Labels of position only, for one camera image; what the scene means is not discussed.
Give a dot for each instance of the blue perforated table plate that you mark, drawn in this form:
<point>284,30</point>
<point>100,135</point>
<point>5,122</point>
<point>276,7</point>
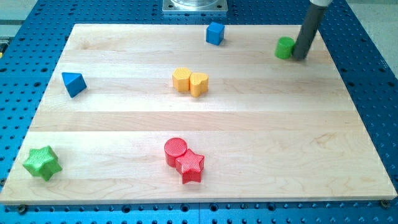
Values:
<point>33,54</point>

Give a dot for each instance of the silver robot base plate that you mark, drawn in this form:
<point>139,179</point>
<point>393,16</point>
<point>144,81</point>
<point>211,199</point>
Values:
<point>188,6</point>

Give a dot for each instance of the green star block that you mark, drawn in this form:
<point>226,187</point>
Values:
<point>42,163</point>

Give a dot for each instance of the wooden board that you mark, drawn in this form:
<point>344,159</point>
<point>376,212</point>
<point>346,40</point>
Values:
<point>269,129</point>

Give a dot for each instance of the yellow hexagon block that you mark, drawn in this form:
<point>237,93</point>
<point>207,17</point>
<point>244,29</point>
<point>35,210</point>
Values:
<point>181,79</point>

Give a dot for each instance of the yellow heart block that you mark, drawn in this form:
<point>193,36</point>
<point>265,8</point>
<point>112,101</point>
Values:
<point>198,84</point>

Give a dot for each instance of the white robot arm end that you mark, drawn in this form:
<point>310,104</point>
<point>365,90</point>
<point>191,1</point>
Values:
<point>321,3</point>

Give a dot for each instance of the green cylinder block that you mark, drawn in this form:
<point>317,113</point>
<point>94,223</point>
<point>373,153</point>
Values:
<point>284,47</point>

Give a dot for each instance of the blue triangle block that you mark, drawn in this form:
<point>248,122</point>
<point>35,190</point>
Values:
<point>74,83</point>

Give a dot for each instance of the red star block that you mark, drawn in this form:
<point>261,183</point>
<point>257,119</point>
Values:
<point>190,166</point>

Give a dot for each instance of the blue cube block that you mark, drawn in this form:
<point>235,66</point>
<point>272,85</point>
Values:
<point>215,33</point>

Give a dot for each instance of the red cylinder block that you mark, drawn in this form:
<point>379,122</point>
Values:
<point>174,148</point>

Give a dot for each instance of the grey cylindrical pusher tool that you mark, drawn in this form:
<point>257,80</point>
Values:
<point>309,28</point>

